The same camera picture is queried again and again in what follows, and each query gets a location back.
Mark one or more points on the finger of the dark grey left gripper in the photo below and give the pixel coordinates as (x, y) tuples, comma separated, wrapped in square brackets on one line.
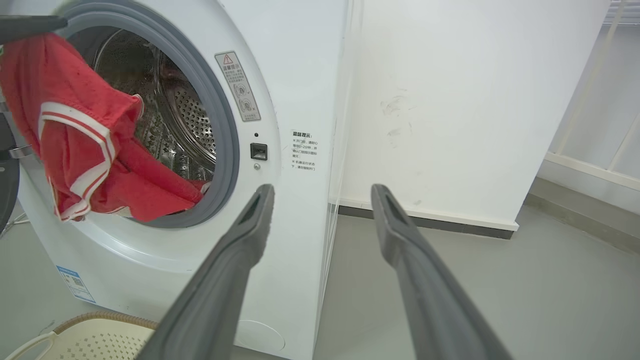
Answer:
[(25, 26)]

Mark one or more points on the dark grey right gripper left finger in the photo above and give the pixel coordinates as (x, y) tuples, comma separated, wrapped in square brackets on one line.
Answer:
[(220, 290)]

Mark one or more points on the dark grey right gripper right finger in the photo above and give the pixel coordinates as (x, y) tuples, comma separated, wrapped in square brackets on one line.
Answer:
[(430, 300)]

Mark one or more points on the red garment with white stripes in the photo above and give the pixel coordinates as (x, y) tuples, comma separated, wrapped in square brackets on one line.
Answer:
[(85, 145)]

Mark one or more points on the white front-load washing machine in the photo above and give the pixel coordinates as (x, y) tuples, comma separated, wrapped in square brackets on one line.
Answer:
[(280, 165)]

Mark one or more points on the cream plastic laundry basket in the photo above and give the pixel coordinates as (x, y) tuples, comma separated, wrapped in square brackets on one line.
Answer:
[(90, 340)]

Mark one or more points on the dark washing machine door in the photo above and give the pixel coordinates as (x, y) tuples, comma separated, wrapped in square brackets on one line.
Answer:
[(6, 170)]

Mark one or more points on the white window frame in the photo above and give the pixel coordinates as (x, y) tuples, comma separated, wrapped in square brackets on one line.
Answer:
[(595, 100)]

